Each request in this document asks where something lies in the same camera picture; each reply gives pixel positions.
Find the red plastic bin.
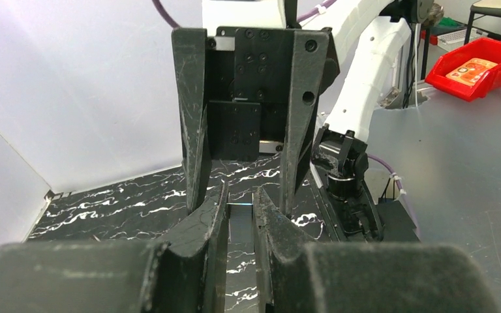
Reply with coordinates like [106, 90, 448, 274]
[425, 37, 501, 102]

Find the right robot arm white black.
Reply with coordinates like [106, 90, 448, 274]
[171, 1, 431, 241]

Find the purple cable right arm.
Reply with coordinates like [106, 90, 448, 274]
[151, 0, 407, 195]

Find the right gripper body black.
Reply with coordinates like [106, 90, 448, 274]
[205, 26, 340, 161]

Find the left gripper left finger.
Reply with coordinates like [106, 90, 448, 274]
[0, 185, 229, 312]

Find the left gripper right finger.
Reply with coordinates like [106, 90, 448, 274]
[252, 188, 499, 312]

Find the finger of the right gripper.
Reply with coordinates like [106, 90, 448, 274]
[279, 29, 329, 216]
[172, 28, 212, 213]

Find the grey staple strip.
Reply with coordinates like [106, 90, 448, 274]
[228, 203, 254, 244]

